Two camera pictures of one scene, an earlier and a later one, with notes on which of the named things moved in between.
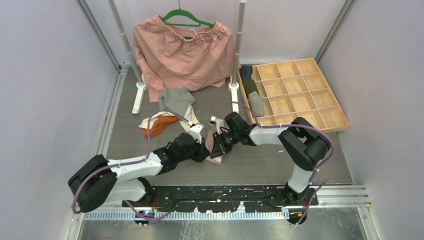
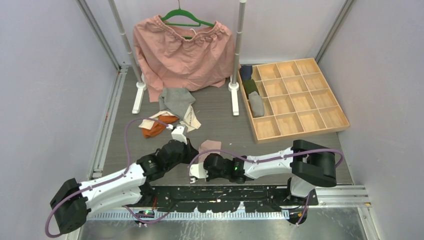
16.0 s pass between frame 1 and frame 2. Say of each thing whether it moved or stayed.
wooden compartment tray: stayed
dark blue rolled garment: stayed
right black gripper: moved
